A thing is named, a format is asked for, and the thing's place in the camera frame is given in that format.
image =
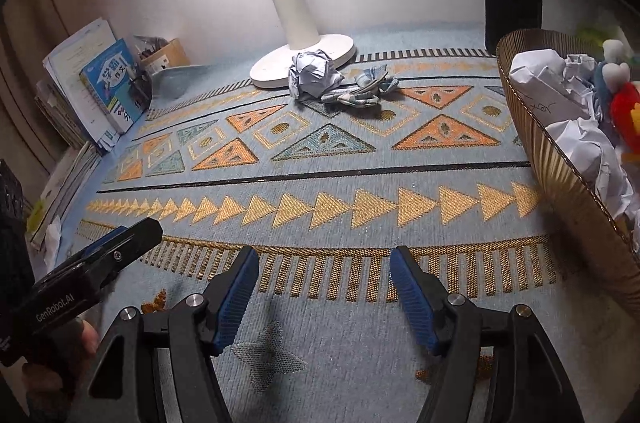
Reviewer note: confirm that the black mesh pen holder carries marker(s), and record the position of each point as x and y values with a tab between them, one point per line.
141	90

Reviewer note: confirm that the person's left hand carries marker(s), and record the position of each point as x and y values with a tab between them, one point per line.
52	374

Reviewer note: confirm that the crumpled paper on blue mat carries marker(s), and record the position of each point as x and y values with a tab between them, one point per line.
51	243

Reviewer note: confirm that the upright white papers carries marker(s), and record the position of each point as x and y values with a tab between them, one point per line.
64	65

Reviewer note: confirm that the white kitty plush toy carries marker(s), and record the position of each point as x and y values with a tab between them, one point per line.
619	99

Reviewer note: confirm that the golden ribbed bowl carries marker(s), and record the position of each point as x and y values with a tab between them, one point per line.
604	242

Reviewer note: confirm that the flat stack of books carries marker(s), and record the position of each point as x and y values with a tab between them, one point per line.
71	173

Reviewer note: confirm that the leaning books at left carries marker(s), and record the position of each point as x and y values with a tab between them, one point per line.
54	106

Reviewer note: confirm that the patterned blue woven rug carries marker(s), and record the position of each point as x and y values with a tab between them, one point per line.
323	193

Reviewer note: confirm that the blue boxed book set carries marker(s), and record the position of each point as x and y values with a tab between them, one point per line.
111	79

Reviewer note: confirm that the gridded paper ball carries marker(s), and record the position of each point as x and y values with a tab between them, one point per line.
594	157

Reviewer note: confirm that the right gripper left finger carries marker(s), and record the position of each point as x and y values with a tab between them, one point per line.
123	383

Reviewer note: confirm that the large grey paper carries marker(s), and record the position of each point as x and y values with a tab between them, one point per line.
539	78

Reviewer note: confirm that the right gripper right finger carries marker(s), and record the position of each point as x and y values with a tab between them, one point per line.
528	382

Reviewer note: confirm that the green tissue box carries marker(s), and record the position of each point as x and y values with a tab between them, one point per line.
594	35

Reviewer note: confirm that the white desk lamp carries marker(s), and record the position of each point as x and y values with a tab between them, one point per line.
301	34

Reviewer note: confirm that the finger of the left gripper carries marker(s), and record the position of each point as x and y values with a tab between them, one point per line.
105	245
141	237

